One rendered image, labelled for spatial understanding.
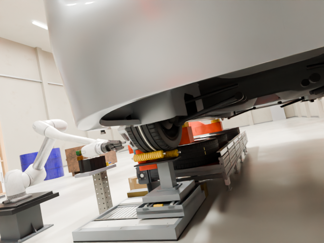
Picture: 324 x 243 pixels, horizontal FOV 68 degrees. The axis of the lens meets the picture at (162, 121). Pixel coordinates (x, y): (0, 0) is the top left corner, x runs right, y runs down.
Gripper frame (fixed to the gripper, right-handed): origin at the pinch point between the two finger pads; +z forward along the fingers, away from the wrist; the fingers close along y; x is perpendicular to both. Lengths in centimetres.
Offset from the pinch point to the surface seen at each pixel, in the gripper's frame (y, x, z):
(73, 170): -293, 226, -413
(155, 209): -32, -38, 15
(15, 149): -355, 447, -915
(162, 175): -33.5, -8.9, 15.9
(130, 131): 10.6, -0.1, 9.9
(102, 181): -47, 2, -56
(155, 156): -15.0, -4.3, 17.3
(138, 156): -13.7, -2.8, 3.5
